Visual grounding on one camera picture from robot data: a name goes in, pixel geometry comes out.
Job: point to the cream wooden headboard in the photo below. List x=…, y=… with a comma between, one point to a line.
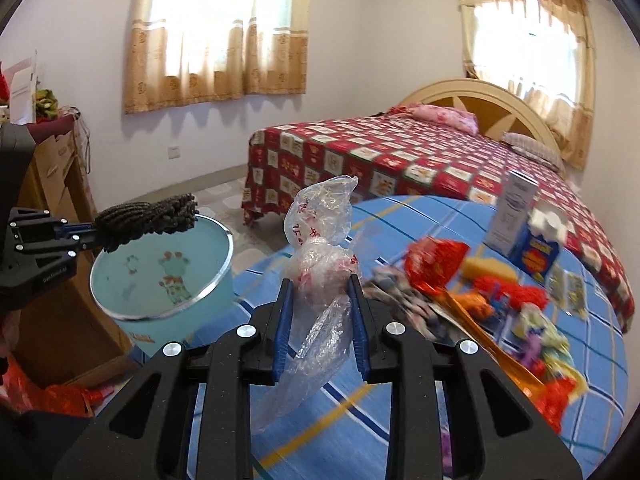
x=500, y=110

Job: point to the white wall socket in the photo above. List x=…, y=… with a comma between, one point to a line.
x=174, y=151

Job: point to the red foam net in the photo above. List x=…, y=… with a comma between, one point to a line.
x=520, y=294

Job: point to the orange clear plastic wrapper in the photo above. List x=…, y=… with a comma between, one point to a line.
x=480, y=337

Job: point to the blue carton with white cap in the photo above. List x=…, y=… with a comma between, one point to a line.
x=537, y=255

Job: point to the red foil wrapper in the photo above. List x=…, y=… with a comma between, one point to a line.
x=435, y=262

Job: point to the wide beige curtain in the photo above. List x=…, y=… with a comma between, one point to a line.
x=210, y=75

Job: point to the white carton box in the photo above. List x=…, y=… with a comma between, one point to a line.
x=512, y=210

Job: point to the checked pillow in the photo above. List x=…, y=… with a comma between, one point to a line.
x=532, y=150

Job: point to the orange foil wrapper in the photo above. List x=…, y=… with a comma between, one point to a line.
x=480, y=305

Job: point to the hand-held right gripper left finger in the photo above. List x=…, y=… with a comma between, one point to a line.
x=282, y=320

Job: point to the red plastic wrapper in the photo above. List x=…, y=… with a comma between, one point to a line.
x=560, y=402

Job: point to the light blue bucket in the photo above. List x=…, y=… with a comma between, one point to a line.
x=165, y=280

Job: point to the wooden cabinet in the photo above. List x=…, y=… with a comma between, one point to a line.
x=60, y=320

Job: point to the yellow sponge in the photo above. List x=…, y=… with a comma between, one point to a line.
x=487, y=268

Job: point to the red plastic bag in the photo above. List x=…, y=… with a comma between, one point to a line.
x=55, y=392

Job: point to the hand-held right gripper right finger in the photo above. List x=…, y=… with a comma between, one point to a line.
x=357, y=325

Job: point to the grey patterned wrapper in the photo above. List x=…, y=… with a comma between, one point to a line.
x=395, y=300

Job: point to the red patterned bedspread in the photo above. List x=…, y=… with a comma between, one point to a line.
x=350, y=152

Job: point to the narrow beige curtain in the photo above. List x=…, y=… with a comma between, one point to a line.
x=570, y=120

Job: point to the white paper card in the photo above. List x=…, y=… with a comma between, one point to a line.
x=22, y=90

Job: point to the pink pillow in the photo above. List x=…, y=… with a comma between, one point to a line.
x=440, y=115

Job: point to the clear plastic bag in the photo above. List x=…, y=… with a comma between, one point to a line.
x=320, y=260

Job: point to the maroon cloth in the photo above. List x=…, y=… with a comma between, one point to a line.
x=50, y=124

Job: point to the blue plaid sheet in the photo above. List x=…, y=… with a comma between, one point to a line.
x=400, y=215

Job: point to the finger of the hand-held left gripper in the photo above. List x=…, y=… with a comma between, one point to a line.
x=45, y=249
x=45, y=222

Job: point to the clear printed sachet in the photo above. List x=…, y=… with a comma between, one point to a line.
x=575, y=297
x=555, y=285

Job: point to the dark knitted cloth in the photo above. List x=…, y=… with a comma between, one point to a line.
x=145, y=217

